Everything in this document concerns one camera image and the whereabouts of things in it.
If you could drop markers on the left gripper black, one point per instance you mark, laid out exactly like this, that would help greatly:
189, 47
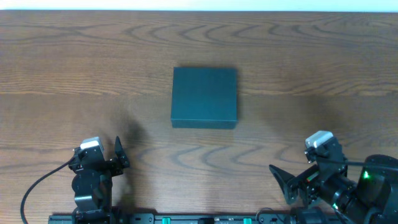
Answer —
106, 162

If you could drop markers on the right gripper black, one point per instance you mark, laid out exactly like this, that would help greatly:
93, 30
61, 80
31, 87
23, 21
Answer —
298, 185

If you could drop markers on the dark green lidded box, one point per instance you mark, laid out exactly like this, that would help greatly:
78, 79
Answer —
204, 98

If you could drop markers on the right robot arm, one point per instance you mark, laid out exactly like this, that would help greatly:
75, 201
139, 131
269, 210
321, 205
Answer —
358, 192

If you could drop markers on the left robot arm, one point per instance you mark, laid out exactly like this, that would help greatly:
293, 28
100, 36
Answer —
93, 183

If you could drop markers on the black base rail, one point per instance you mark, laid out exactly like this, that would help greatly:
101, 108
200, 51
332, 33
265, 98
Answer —
148, 218

